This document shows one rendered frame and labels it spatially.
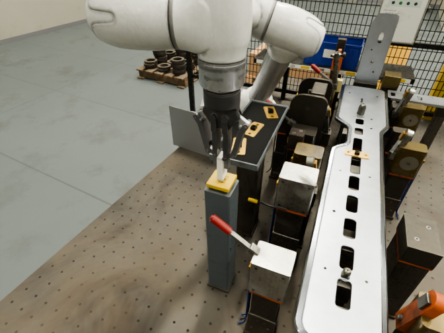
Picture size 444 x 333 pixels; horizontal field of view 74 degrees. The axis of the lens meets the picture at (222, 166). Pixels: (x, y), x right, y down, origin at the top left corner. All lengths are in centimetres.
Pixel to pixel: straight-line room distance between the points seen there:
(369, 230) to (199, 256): 59
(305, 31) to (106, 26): 67
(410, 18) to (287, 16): 111
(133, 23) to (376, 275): 74
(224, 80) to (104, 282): 84
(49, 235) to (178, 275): 145
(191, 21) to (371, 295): 68
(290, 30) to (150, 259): 92
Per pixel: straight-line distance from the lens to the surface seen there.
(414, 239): 91
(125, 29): 56
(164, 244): 119
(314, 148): 102
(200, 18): 52
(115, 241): 125
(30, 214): 264
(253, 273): 73
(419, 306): 73
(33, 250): 237
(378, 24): 177
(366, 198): 101
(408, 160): 125
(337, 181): 104
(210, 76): 55
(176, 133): 163
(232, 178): 73
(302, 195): 85
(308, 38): 107
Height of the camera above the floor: 164
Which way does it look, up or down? 38 degrees down
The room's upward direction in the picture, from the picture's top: straight up
